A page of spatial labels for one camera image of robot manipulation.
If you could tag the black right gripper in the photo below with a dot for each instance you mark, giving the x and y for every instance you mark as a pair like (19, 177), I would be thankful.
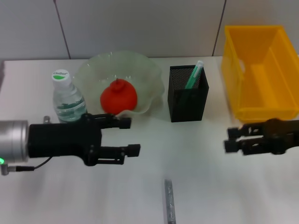
(282, 135)

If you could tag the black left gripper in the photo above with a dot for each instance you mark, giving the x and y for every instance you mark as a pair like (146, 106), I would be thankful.
(60, 140)

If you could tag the red-orange fruit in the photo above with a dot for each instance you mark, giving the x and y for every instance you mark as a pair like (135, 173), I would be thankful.
(118, 100)

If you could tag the clear green-label water bottle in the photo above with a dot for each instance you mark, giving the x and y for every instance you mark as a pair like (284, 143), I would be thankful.
(67, 102)

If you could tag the green pen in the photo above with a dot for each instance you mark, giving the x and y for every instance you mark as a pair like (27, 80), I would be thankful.
(194, 75)

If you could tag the grey glitter pen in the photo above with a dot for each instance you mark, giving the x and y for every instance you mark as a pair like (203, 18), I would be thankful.
(170, 200)

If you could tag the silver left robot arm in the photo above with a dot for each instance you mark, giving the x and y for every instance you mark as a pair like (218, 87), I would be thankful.
(14, 140)

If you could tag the black mesh pen holder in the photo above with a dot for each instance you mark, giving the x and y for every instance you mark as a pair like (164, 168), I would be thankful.
(187, 109)

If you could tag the green glass fruit bowl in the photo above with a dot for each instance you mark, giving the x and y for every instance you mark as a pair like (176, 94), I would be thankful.
(144, 77)

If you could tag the yellow plastic bin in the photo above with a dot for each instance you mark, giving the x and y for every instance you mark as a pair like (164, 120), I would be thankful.
(264, 93)

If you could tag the left wrist silver connector plug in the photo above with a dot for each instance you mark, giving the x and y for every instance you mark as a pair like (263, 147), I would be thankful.
(47, 119)

